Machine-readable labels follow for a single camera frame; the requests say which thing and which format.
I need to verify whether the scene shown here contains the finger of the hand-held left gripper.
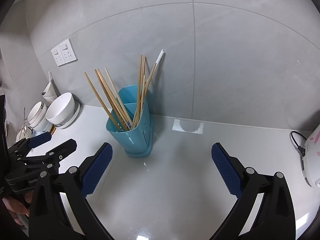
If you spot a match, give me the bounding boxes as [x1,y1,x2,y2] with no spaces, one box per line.
[8,131,53,157]
[14,138,78,175]

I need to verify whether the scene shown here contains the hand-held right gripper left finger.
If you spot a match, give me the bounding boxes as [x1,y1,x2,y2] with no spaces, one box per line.
[29,142,114,240]

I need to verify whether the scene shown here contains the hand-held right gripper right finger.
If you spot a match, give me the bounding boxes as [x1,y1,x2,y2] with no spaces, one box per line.
[211,142,297,240]

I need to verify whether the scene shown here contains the blue plastic utensil holder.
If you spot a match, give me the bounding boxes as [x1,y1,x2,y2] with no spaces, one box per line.
[105,85,153,158]

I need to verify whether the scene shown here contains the grey-ended wooden chopstick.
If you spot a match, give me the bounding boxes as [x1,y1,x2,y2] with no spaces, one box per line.
[84,72,120,132]
[132,63,157,128]

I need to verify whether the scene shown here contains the brown floral-band chopstick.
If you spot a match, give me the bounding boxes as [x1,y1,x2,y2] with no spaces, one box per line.
[94,69,127,131]
[135,55,143,125]

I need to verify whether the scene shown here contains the person's left hand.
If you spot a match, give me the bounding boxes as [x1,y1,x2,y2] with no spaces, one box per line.
[2,192,30,226]

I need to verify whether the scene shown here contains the glass and metal tableware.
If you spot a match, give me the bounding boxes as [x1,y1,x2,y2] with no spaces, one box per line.
[15,107,34,143]

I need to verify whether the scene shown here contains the white bowl with dark rim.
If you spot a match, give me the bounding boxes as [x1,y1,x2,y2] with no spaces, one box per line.
[27,101,50,132]

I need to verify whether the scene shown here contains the white plate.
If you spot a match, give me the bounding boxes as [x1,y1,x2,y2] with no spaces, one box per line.
[54,101,80,130]

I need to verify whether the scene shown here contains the white ceramic jug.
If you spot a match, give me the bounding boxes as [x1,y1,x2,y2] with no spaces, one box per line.
[41,72,59,103]

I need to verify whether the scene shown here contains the white tape patch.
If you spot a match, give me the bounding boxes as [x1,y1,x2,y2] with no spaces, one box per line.
[172,119,204,134]

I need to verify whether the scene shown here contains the white floral rice cooker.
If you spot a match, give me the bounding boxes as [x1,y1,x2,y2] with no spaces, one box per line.
[301,124,320,188]

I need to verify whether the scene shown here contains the black rice cooker cord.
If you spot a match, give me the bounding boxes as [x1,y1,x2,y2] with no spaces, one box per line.
[290,131,307,157]

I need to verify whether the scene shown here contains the white double wall outlet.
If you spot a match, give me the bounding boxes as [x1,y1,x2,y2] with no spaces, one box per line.
[51,38,77,67]

